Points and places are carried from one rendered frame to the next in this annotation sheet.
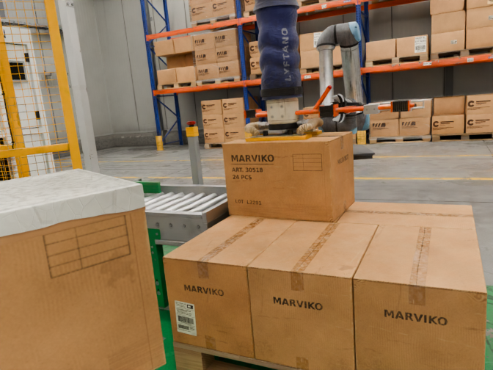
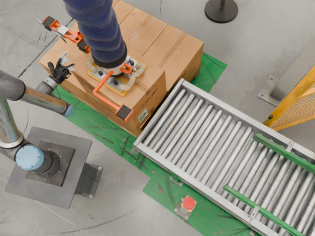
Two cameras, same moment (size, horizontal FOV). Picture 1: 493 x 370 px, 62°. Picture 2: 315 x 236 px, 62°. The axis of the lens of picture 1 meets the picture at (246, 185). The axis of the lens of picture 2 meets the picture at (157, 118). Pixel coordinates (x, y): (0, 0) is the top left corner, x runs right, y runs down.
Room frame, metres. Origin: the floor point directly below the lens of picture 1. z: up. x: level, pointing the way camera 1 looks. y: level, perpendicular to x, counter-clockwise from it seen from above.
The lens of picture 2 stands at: (3.18, 0.31, 2.59)
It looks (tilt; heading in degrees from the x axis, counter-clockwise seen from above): 69 degrees down; 199
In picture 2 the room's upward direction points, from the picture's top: 12 degrees counter-clockwise
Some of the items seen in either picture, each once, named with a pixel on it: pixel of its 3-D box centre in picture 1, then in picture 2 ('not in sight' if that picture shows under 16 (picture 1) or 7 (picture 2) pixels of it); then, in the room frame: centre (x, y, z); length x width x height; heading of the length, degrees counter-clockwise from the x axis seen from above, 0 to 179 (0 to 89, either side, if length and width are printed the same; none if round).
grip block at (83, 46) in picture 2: (328, 110); (86, 44); (2.15, -0.45, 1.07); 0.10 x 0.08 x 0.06; 153
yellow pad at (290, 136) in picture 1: (277, 134); (124, 59); (2.18, -0.19, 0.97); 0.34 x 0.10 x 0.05; 63
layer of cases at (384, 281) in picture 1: (332, 269); (124, 63); (1.84, -0.37, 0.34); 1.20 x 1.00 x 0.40; 63
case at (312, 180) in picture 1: (290, 173); (121, 82); (2.25, -0.25, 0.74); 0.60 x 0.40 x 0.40; 60
